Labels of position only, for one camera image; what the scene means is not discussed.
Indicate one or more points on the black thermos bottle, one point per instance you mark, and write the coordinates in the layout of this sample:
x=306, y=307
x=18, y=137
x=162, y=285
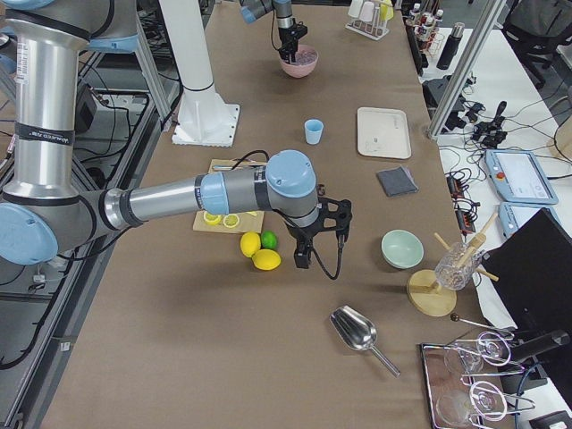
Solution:
x=451, y=46

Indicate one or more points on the light blue plastic cup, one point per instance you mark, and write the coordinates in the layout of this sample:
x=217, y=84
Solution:
x=313, y=129

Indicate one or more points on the aluminium frame post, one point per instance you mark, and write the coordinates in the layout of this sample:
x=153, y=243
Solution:
x=475, y=44

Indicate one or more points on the metal tray with glasses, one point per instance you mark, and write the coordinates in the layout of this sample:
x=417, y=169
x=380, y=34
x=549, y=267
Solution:
x=463, y=382

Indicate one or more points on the yellow lemon front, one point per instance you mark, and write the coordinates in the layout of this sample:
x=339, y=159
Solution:
x=266, y=259

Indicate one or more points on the pink bowl of ice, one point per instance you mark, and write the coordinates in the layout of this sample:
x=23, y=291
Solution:
x=305, y=62

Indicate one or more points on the yellow lemon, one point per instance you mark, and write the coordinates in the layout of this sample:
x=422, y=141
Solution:
x=266, y=259
x=250, y=243

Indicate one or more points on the blue teach pendant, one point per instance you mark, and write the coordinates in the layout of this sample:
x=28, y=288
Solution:
x=518, y=177
x=514, y=215

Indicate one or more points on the yellow lemon back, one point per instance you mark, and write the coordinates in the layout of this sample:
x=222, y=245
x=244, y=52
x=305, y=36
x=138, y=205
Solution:
x=250, y=243

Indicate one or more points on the wooden cup tree stand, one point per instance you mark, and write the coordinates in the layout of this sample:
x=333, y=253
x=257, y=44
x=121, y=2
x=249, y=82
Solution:
x=427, y=295

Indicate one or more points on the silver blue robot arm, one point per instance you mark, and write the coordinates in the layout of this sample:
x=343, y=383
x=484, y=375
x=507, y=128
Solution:
x=42, y=214
x=256, y=9

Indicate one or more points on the green lime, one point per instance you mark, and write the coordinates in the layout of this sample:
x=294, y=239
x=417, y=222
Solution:
x=268, y=240

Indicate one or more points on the wooden cutting board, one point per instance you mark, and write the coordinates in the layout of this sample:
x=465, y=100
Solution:
x=232, y=223

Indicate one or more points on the mint green bowl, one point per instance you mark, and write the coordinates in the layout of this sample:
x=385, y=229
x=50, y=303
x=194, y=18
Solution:
x=402, y=249

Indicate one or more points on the metal knife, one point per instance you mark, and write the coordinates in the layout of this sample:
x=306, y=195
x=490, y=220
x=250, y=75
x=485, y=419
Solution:
x=227, y=168

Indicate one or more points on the lemon slice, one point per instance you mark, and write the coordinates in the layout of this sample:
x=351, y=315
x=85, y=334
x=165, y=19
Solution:
x=212, y=219

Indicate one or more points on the clear textured glass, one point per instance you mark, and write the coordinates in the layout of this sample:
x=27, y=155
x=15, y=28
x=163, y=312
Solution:
x=450, y=273

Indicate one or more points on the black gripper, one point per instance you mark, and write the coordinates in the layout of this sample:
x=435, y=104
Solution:
x=300, y=233
x=286, y=35

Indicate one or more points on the metal ice scoop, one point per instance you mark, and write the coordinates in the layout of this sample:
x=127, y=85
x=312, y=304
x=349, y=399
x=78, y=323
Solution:
x=359, y=334

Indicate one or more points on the white cup rack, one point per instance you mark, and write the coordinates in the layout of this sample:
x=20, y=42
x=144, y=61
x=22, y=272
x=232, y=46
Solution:
x=370, y=18

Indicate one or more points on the copper wire bottle rack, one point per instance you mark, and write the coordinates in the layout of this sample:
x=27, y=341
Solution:
x=423, y=20

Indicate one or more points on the grey folded cloth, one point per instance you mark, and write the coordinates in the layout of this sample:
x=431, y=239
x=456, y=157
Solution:
x=397, y=181

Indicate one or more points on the black monitor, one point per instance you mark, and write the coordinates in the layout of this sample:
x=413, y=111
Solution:
x=534, y=270

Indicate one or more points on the blue teach pendant upper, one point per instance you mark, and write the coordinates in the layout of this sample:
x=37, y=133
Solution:
x=518, y=177

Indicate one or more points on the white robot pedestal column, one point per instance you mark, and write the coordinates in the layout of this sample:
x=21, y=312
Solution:
x=203, y=119

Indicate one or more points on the beige rabbit serving tray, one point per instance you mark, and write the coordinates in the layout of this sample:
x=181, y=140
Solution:
x=383, y=132

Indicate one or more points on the blue teach pendant lower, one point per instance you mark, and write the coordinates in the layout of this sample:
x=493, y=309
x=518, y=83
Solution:
x=514, y=215

